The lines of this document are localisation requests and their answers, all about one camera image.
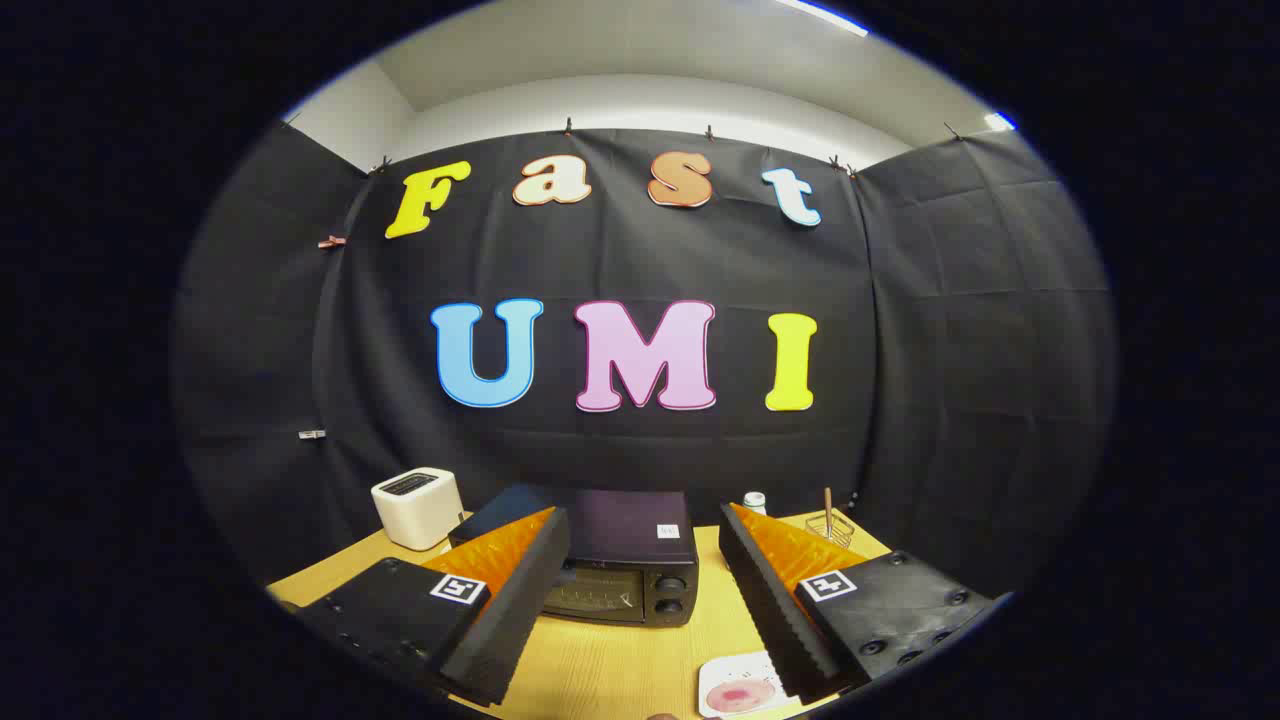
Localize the white square plate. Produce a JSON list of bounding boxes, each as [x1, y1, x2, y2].
[[697, 650, 801, 718]]

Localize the wire basket holder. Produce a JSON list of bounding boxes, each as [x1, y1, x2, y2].
[[805, 512, 856, 550]]

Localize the white bread toaster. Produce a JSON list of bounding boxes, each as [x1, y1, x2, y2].
[[371, 467, 466, 552]]

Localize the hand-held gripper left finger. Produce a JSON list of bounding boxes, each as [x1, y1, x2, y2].
[[295, 505, 571, 707]]

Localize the black toaster oven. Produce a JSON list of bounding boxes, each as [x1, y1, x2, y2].
[[448, 484, 699, 628]]

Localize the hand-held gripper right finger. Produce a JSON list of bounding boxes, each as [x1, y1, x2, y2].
[[718, 502, 996, 706]]

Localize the pink ham slice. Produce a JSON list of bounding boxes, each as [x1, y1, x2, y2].
[[706, 683, 776, 713]]

